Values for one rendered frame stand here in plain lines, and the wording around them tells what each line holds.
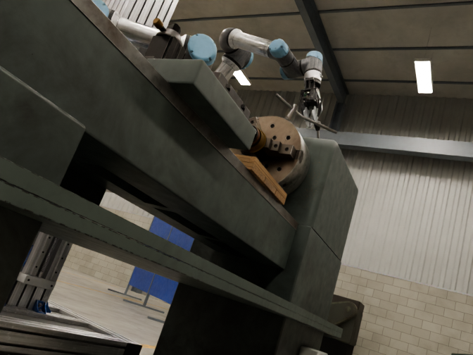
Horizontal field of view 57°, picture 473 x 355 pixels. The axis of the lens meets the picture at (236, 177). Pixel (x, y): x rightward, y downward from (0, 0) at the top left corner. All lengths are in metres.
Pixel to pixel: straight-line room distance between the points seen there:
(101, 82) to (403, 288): 10.97
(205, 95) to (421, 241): 11.04
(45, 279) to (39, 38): 1.37
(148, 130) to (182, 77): 0.13
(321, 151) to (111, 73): 1.15
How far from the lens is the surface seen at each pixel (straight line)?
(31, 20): 0.70
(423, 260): 11.63
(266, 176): 1.32
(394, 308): 11.45
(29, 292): 2.02
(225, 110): 0.97
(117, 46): 0.80
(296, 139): 1.65
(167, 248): 0.75
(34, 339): 1.70
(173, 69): 0.91
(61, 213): 0.57
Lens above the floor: 0.49
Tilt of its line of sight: 16 degrees up
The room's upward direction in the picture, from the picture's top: 19 degrees clockwise
